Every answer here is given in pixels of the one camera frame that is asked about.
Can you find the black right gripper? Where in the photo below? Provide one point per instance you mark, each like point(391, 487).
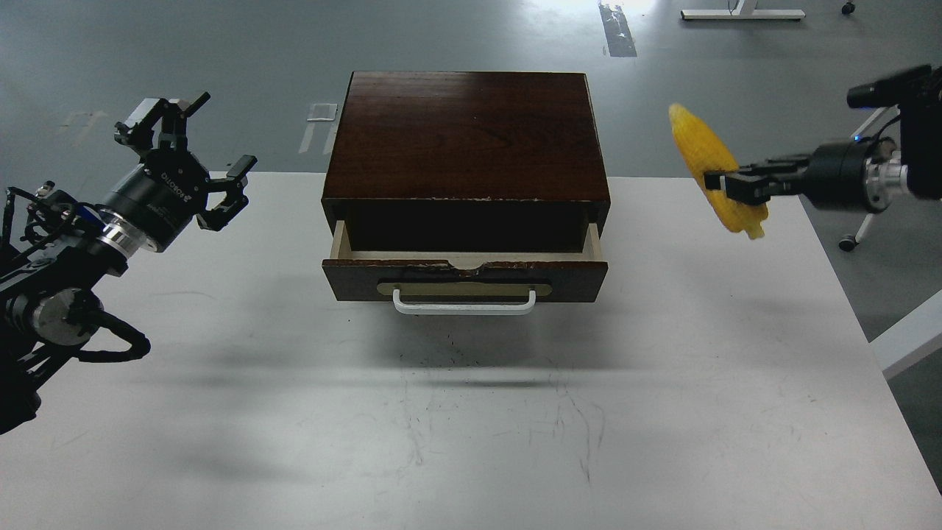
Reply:
point(831, 177)

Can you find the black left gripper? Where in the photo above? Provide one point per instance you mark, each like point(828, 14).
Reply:
point(163, 193)

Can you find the yellow corn cob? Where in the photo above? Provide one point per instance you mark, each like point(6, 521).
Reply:
point(703, 151)

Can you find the drawer with white handle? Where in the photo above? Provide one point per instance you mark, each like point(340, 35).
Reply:
point(465, 283)

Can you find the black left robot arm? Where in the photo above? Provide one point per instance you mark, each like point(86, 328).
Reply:
point(55, 249)

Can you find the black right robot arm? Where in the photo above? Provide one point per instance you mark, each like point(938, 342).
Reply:
point(911, 164)

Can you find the dark wooden drawer cabinet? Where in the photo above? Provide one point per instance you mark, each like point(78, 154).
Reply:
point(467, 161)

